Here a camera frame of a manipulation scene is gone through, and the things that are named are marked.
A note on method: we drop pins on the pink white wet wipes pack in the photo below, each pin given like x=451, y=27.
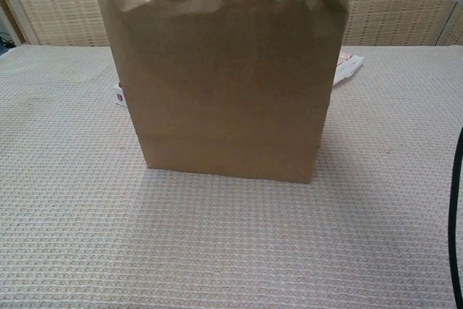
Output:
x=349, y=66

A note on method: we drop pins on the red white toothpaste box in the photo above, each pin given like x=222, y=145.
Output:
x=119, y=97

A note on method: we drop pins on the brown paper bag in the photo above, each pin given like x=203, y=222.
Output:
x=224, y=88

